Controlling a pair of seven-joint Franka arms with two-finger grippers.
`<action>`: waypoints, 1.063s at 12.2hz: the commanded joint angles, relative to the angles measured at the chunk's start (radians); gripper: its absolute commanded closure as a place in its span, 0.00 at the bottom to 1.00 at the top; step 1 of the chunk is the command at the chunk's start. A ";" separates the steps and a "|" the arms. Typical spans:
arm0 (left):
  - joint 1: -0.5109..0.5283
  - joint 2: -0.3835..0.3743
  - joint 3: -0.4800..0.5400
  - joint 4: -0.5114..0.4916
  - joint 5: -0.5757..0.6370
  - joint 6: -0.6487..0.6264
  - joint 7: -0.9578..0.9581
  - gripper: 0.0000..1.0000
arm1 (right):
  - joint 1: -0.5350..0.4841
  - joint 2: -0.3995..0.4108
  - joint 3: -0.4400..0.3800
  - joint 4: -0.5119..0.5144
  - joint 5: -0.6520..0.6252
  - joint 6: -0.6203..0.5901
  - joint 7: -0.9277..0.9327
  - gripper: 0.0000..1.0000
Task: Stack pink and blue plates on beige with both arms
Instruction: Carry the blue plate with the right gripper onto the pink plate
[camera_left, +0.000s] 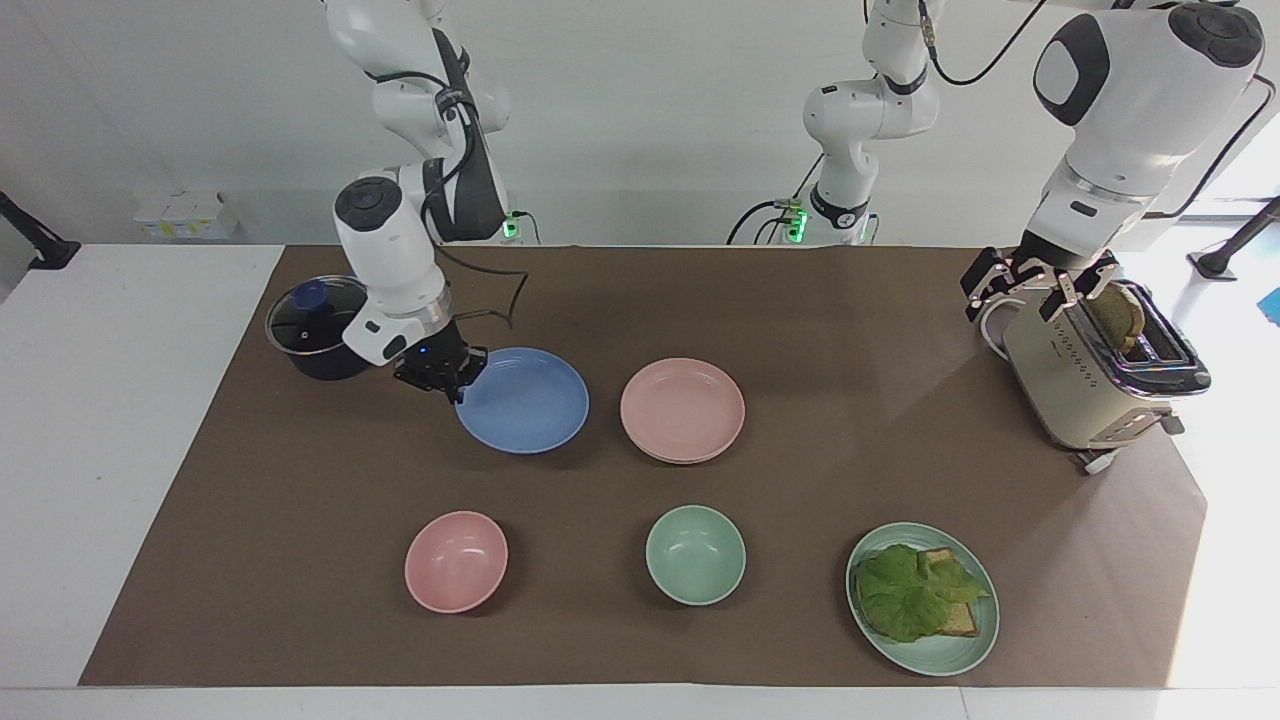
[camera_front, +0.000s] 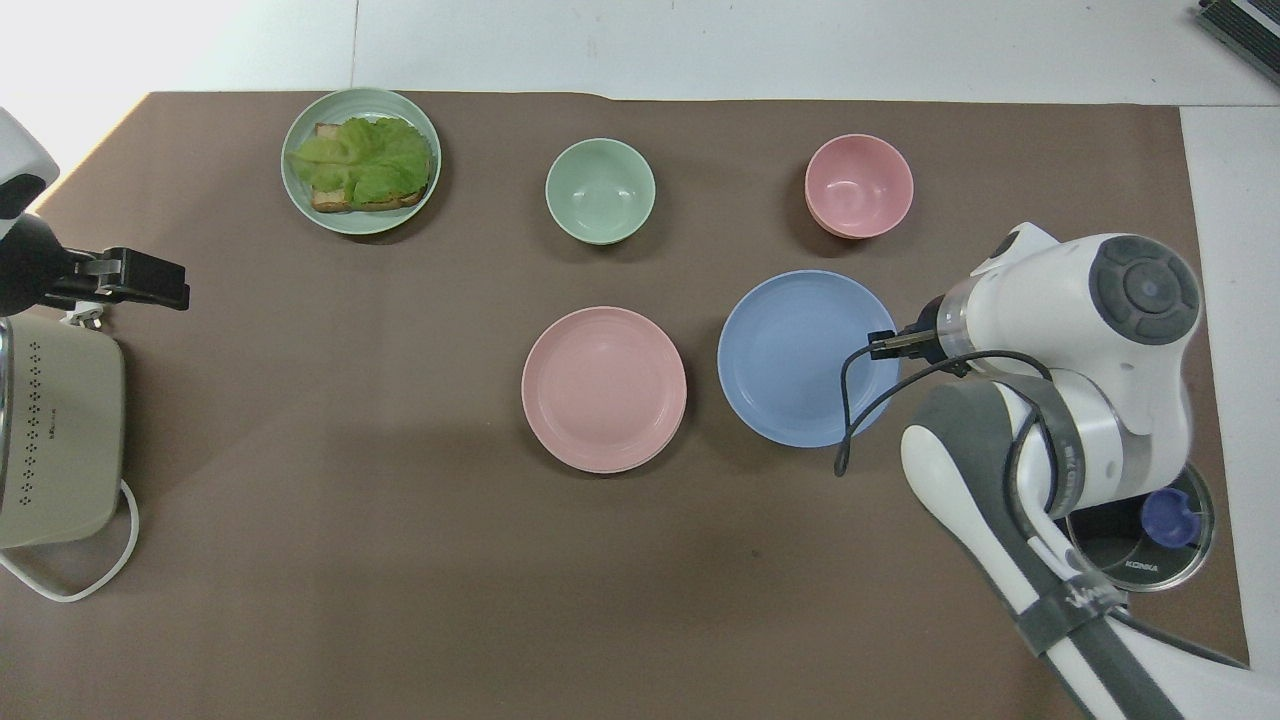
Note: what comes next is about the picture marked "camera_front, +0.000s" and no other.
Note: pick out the round black appliance base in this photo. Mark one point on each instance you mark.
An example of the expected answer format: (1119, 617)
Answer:
(1125, 545)

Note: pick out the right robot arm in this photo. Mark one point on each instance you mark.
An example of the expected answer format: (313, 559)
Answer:
(1060, 300)

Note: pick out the dark grey device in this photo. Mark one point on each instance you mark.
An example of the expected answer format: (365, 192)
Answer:
(1245, 25)

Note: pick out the beige kitchen appliance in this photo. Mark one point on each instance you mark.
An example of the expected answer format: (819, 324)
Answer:
(70, 440)

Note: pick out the toast slice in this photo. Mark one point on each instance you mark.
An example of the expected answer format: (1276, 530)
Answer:
(335, 200)

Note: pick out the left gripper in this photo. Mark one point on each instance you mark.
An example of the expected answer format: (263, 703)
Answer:
(28, 265)

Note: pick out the blue cap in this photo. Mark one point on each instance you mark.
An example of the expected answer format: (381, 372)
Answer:
(1170, 518)

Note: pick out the blue plate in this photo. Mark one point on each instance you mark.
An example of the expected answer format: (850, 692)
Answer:
(790, 360)

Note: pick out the pink plate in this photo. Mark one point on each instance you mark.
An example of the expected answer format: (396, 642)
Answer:
(603, 390)

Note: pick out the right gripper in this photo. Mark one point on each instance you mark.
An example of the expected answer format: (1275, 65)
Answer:
(930, 330)

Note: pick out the green lettuce leaf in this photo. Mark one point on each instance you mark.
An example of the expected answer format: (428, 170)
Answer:
(370, 155)

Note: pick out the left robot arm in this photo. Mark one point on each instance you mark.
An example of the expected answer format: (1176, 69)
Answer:
(18, 150)

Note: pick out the pink bowl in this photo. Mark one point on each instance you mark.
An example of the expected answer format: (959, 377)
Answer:
(858, 185)

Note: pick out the green bowl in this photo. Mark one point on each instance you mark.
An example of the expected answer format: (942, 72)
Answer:
(600, 190)

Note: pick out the green plate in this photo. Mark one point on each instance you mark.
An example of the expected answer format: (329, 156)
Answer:
(300, 200)

